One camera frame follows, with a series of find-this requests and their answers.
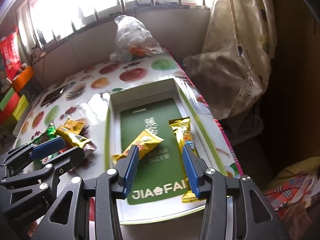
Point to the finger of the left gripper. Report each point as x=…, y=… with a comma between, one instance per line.
x=25, y=154
x=66, y=160

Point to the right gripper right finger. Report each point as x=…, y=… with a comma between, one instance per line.
x=195, y=168

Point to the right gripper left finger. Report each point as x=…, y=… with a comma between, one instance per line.
x=127, y=168

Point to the gold packet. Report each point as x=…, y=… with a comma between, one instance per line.
x=146, y=141

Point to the long gold wafer bar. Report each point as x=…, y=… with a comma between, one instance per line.
x=181, y=127

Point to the yellow peanut crisp packet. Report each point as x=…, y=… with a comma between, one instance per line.
x=74, y=126

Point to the crumpled gold snack wrapper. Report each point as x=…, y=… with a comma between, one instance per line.
x=72, y=138

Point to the upper green Milo packet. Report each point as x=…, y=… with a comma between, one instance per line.
x=47, y=135

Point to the white red candy packet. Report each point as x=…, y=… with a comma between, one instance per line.
x=89, y=148

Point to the green white cardboard box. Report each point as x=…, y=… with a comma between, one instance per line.
x=160, y=181

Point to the yellow box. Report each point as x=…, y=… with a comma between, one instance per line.
x=20, y=108

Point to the red box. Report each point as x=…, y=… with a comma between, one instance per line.
x=9, y=108

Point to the black smartphone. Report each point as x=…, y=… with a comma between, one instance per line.
x=53, y=96

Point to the orange storage box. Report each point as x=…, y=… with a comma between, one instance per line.
x=22, y=79

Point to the red snack bag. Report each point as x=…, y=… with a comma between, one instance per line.
x=10, y=53

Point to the colourful plaid cloth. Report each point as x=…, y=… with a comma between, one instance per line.
x=294, y=194

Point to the clear plastic bag with items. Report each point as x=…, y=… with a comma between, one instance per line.
x=133, y=40

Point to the beige patterned curtain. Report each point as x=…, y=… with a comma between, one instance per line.
x=234, y=66

